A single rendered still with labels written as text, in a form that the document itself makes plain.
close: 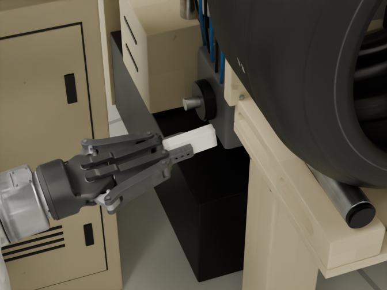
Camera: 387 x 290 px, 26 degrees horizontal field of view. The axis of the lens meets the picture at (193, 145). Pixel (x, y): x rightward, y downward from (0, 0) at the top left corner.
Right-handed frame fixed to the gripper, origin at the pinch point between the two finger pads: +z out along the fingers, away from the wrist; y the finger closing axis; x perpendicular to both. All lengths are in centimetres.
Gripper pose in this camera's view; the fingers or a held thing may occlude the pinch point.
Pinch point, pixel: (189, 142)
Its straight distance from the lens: 111.1
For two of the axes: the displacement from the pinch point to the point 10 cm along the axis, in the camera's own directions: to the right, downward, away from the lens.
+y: -3.4, -6.3, 7.0
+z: 9.3, -3.3, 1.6
